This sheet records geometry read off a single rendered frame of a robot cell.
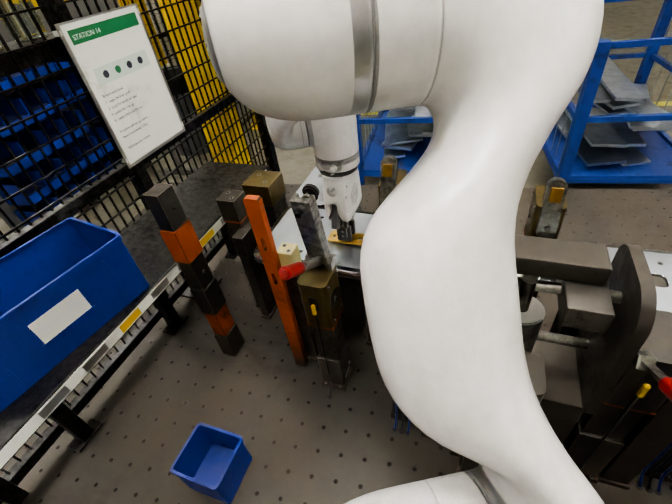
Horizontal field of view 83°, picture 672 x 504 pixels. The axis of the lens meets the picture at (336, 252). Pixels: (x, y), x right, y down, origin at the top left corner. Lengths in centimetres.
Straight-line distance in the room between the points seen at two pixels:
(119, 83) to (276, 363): 76
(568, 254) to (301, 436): 65
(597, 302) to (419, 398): 34
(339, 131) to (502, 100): 47
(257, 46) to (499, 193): 15
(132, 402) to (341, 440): 53
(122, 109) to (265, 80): 86
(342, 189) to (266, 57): 52
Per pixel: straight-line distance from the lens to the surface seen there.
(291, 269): 58
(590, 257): 56
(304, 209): 60
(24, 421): 77
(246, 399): 100
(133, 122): 109
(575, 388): 70
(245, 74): 23
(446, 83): 25
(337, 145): 69
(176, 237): 81
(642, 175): 297
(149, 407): 110
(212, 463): 96
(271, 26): 22
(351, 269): 77
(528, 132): 23
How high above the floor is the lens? 153
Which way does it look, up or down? 40 degrees down
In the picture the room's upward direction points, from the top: 9 degrees counter-clockwise
